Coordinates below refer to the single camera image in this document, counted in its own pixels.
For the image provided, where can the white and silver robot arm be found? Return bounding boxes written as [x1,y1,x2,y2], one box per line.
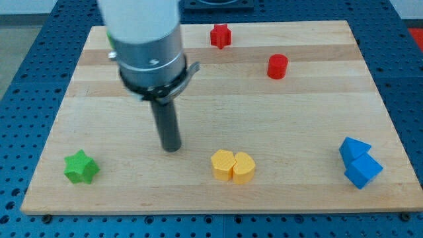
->
[98,0,186,88]

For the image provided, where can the green block behind arm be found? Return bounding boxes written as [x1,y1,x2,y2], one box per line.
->
[106,31,116,50]

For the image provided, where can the red star block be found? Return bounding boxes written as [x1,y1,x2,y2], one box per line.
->
[210,24,232,50]

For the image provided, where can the green star block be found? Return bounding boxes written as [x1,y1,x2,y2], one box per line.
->
[63,149,100,184]

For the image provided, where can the yellow hexagon block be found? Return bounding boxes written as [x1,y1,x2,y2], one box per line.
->
[211,149,236,181]

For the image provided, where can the black cylindrical pointer tool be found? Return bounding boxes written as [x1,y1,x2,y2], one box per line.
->
[150,101,181,152]

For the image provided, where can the yellow half-round block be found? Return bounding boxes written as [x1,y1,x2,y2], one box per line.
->
[233,152,256,184]

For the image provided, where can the wooden board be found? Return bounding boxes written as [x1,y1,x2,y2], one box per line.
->
[21,20,422,215]

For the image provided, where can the red cylinder block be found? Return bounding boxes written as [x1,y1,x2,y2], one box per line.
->
[267,54,289,79]

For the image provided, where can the blue triangle block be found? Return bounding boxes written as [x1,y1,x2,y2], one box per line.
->
[338,137,371,167]

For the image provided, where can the blue cube block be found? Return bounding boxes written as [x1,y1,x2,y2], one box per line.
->
[344,153,383,189]

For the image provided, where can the black clamp ring with lever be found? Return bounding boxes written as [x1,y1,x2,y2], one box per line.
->
[118,55,201,106]

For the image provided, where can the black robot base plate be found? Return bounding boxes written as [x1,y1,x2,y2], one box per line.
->
[182,0,255,10]

